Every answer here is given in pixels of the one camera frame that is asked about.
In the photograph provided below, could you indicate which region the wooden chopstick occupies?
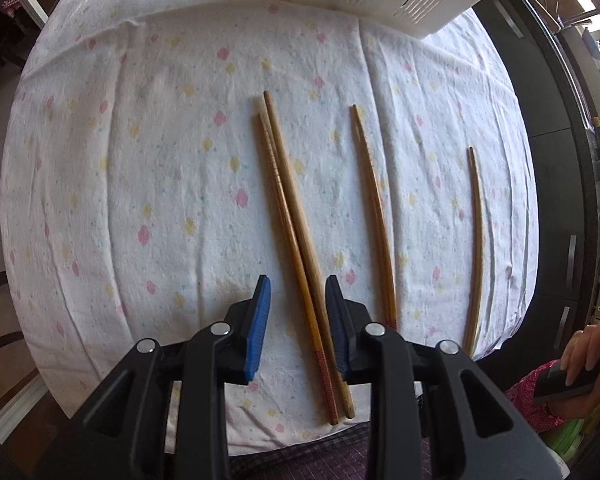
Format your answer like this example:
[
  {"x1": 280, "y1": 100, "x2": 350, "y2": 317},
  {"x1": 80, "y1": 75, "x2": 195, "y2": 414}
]
[
  {"x1": 260, "y1": 91, "x2": 355, "y2": 426},
  {"x1": 350, "y1": 104, "x2": 398, "y2": 330},
  {"x1": 463, "y1": 146, "x2": 483, "y2": 356},
  {"x1": 259, "y1": 112, "x2": 340, "y2": 426}
]

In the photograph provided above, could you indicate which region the white floral tablecloth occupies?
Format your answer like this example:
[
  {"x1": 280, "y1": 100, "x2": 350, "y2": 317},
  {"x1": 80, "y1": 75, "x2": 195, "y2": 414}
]
[{"x1": 0, "y1": 0, "x2": 539, "y2": 454}]

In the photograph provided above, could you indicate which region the person's right hand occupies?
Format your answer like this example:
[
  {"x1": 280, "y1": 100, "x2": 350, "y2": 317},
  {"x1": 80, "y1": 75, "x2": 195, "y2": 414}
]
[{"x1": 547, "y1": 322, "x2": 600, "y2": 420}]

